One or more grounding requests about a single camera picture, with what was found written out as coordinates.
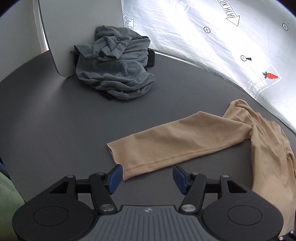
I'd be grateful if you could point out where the beige long-sleeve shirt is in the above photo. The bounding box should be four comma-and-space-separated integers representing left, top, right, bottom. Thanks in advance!
107, 99, 295, 233

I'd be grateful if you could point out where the green fabric object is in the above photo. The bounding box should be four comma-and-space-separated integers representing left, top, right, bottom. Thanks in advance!
0, 162, 25, 240

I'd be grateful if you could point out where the grey crumpled garment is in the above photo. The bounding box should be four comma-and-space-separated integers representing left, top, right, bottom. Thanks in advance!
74, 25, 156, 100

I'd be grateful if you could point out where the black garment under grey one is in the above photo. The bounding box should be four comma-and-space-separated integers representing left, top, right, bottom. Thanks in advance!
145, 48, 156, 69

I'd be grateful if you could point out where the white printed backdrop sheet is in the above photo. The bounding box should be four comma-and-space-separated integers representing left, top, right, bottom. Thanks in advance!
121, 1, 295, 130

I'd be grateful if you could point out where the white upright panel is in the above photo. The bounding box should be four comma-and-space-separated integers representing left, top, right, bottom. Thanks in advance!
38, 0, 123, 77

